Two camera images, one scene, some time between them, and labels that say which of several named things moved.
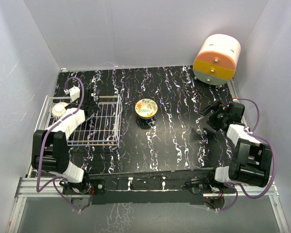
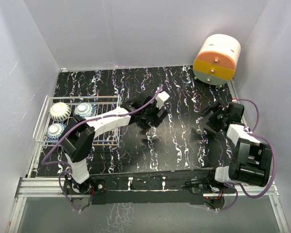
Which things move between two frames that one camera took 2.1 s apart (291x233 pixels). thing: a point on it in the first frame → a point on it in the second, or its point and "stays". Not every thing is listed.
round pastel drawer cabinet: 216,59 stays
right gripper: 212,122 stays
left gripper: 94,108 → 154,120
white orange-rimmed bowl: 58,109 stays
